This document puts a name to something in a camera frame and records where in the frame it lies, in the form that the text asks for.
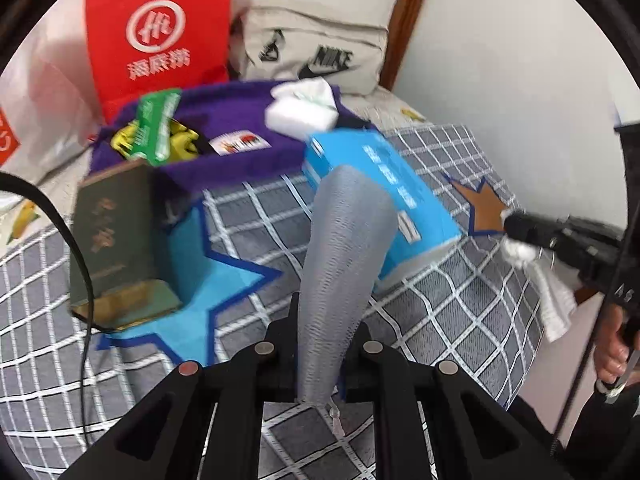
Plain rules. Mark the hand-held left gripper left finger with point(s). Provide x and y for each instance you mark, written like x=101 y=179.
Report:
x=285 y=355

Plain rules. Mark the grey knitted sock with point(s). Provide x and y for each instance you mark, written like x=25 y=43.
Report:
x=340 y=260

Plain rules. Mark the brown wooden frame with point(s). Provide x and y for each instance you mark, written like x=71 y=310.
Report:
x=410 y=10

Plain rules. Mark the dark green box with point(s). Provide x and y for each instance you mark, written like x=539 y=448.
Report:
x=115 y=230

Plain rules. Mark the green tissue pack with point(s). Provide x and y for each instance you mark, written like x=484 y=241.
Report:
x=157 y=127

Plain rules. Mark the yellow pouch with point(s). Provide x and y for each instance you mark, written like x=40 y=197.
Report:
x=177 y=142

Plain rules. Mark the blue tissue pack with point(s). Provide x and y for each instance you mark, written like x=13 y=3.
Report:
x=380 y=170

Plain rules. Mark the purple towel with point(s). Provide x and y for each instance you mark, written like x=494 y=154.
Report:
x=225 y=110

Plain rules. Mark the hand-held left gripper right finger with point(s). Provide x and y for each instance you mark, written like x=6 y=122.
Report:
x=357 y=355

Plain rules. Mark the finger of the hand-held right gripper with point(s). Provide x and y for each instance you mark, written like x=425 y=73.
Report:
x=530 y=230

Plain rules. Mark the beige zip bag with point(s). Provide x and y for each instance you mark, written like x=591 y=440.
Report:
x=310 y=30

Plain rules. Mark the person's right hand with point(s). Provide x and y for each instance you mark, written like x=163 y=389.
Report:
x=612 y=357

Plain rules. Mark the white plastic bag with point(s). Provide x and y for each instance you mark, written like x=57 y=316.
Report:
x=50 y=110

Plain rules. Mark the grey checked blanket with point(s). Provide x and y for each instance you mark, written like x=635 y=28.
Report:
x=250 y=220

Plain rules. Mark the red paper bag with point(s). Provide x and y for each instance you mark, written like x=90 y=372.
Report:
x=110 y=10

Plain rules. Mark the red white small pack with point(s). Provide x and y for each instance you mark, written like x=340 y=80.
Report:
x=235 y=143

